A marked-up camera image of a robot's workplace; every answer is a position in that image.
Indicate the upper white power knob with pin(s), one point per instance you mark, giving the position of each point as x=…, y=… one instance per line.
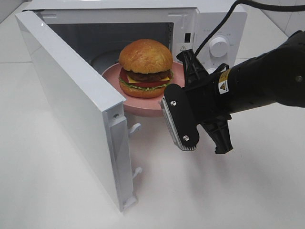
x=218, y=46

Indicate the pink round plate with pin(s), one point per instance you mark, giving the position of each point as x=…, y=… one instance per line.
x=143, y=98

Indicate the white microwave door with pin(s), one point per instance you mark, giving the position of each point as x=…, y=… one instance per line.
x=86, y=105

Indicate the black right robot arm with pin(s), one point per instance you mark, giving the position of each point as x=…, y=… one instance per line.
x=277, y=76

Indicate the burger with sesame-free bun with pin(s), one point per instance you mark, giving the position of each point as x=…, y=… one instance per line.
x=146, y=68

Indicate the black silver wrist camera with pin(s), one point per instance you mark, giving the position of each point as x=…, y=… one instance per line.
x=179, y=118

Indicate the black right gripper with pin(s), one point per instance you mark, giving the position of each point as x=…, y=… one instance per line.
x=202, y=92

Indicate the lower white timer knob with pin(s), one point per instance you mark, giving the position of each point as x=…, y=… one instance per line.
x=211, y=70

